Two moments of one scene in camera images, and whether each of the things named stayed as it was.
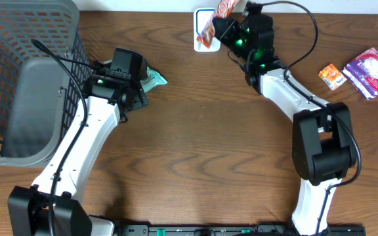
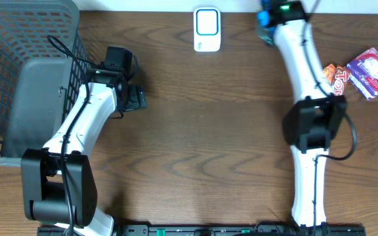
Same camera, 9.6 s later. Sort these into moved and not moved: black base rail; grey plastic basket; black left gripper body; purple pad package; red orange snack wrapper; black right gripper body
Moved: black right gripper body; red orange snack wrapper
Not moved: grey plastic basket; black left gripper body; purple pad package; black base rail
